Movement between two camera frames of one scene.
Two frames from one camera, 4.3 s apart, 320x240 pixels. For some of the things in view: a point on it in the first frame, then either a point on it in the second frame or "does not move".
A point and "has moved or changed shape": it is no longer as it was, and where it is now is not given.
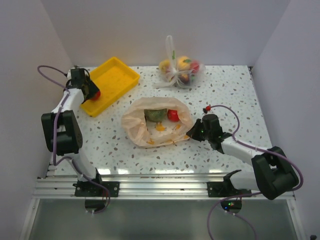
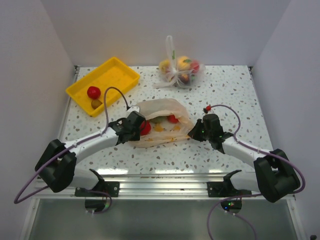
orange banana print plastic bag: [144, 133] has moved or changed shape
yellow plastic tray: [114, 79] does not move
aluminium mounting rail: [141, 186] does not move
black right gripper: [192, 133] does not move
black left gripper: [93, 88] -> [136, 136]
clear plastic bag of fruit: [181, 72] does not move
